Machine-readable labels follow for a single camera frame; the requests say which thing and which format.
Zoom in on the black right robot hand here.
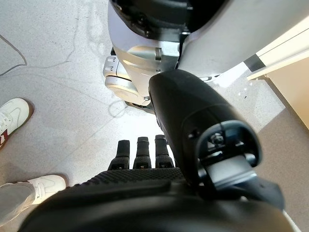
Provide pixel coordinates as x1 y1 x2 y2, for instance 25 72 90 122
18 69 299 232

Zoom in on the grey robot body base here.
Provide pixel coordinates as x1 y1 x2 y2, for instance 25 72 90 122
103 0 309 114

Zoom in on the white counter cabinet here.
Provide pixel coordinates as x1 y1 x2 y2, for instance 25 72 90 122
246 21 309 132

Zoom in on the plain white sneaker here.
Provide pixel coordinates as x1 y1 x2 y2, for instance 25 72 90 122
24 174 67 205

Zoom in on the white sneaker with red stripe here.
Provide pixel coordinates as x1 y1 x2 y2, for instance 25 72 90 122
0 98 34 150

